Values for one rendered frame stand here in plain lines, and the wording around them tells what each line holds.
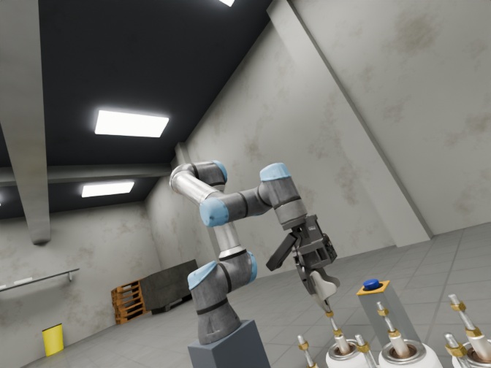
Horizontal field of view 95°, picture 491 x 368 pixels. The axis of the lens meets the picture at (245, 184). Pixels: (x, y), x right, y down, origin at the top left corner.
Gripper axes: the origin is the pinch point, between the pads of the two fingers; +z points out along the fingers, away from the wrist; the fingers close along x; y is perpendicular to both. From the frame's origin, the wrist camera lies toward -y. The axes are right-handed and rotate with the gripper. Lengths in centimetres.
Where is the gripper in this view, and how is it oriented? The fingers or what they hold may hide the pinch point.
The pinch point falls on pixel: (322, 305)
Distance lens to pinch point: 61.9
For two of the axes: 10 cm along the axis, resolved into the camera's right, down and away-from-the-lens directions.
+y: 7.7, -4.4, -4.5
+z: 3.6, 9.0, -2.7
